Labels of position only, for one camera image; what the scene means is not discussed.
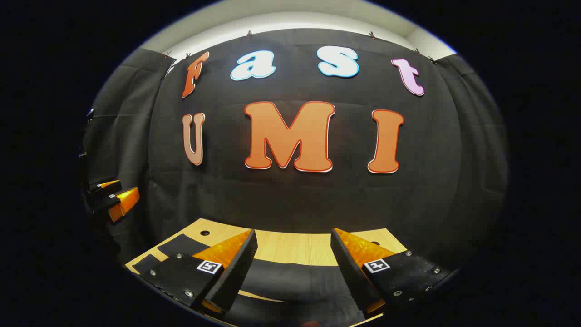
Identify dark grey jeans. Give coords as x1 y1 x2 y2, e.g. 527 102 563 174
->
132 233 386 327

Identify black backdrop cloth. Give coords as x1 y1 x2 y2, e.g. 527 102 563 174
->
82 28 509 273

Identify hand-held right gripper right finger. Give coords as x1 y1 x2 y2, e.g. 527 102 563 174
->
330 227 455 316

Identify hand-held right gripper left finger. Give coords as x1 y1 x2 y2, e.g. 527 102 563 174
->
142 229 258 315

